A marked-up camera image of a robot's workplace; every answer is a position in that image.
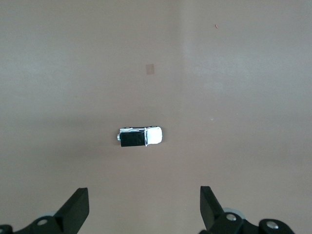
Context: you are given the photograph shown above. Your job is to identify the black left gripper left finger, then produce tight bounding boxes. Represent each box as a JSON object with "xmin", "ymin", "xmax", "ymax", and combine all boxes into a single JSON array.
[{"xmin": 0, "ymin": 187, "xmax": 90, "ymax": 234}]

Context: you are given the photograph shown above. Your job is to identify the white jeep toy black roof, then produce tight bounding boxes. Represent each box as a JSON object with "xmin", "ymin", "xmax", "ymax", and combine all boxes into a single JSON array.
[{"xmin": 116, "ymin": 125, "xmax": 163, "ymax": 148}]

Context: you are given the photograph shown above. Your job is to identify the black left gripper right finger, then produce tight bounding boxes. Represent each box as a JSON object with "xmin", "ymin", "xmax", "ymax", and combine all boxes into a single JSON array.
[{"xmin": 199, "ymin": 186, "xmax": 295, "ymax": 234}]

